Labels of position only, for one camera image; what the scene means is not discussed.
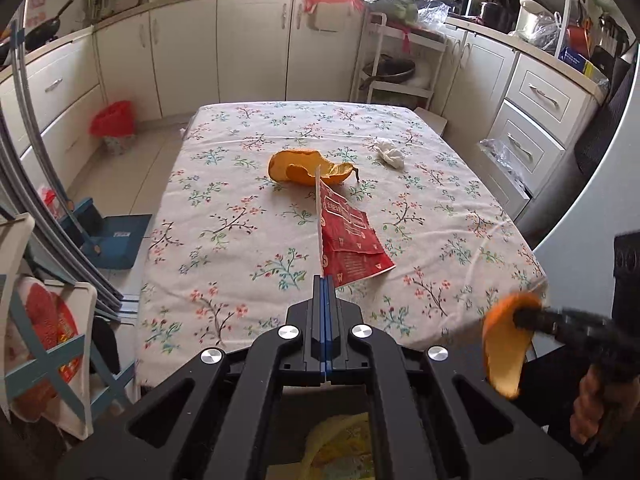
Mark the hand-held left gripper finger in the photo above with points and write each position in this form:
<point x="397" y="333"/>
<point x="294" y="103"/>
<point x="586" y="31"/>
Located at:
<point x="331" y="320"/>
<point x="320" y="320"/>

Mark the white and blue folding chair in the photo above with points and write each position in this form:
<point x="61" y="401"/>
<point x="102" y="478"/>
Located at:
<point x="87" y="340"/>

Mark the blue dustpan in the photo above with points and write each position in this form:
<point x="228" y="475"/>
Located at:
<point x="120" y="240"/>

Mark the white shelf rack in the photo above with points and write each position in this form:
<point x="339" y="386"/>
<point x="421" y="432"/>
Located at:
<point x="562" y="25"/>

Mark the blue box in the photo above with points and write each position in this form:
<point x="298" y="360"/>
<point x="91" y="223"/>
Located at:
<point x="572" y="57"/>

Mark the white rolling cart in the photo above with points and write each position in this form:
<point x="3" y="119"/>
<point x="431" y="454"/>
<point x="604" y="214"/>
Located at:
<point x="362" y="45"/>

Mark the yellow waste bin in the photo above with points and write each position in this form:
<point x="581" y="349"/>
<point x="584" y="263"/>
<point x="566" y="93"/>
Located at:
<point x="345" y="450"/>

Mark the grey metal tube frame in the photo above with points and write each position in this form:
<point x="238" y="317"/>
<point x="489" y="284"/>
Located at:
<point x="95" y="280"/>

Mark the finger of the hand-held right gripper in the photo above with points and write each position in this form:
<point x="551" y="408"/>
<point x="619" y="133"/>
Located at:
<point x="560" y="325"/>

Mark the white drawer cabinet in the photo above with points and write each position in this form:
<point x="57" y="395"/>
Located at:
<point x="540" y="95"/>

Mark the white kitchen cabinets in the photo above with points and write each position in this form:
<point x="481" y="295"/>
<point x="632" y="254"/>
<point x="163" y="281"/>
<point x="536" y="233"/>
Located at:
<point x="250" y="45"/>

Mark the black pot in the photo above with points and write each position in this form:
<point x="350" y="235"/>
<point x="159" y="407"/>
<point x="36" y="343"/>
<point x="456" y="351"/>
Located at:
<point x="492" y="15"/>

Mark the red printed bag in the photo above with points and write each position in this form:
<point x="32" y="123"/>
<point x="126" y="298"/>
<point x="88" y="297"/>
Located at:
<point x="45" y="320"/>

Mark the white stool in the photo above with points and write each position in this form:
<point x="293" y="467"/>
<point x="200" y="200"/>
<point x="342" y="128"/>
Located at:
<point x="431" y="120"/>

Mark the bag of green vegetables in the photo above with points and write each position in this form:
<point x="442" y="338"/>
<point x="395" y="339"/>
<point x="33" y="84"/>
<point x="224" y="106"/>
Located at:
<point x="395" y="7"/>

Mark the crinkled clear plastic bag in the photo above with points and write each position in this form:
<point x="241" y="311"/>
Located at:
<point x="432" y="12"/>

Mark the red pot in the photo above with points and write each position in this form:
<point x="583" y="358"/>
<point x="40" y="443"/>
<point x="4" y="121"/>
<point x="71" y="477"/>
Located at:
<point x="579" y="39"/>

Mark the white jug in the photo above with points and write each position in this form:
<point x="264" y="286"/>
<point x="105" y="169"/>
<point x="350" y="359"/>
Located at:
<point x="525" y="15"/>

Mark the round orange peel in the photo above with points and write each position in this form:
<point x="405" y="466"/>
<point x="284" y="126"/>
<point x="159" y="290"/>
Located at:
<point x="502" y="355"/>

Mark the floor bin with red bag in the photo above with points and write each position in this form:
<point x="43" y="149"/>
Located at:
<point x="112" y="120"/>

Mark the crumpled white tissue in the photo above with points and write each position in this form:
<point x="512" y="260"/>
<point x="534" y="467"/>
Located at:
<point x="390" y="152"/>

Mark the black wok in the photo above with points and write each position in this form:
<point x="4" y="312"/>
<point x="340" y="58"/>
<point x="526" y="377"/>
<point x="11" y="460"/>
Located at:
<point x="395" y="71"/>

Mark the table with floral tablecloth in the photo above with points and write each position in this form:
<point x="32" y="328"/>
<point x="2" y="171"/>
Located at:
<point x="240" y="260"/>

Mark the person's right hand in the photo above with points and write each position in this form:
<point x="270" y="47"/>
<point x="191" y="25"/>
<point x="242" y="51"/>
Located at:
<point x="585" y="410"/>

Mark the large orange peel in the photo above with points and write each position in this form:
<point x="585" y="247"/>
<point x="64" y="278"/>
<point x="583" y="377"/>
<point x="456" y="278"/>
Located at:
<point x="295" y="167"/>

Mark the black frying pan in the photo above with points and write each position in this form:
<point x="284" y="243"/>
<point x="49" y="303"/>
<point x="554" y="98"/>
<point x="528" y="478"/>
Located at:
<point x="42" y="30"/>

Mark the white hanging bin red bag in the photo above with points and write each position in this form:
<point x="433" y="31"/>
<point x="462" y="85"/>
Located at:
<point x="330" y="20"/>

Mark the red and white paper bag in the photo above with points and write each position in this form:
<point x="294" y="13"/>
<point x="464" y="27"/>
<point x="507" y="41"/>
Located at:
<point x="350" y="245"/>

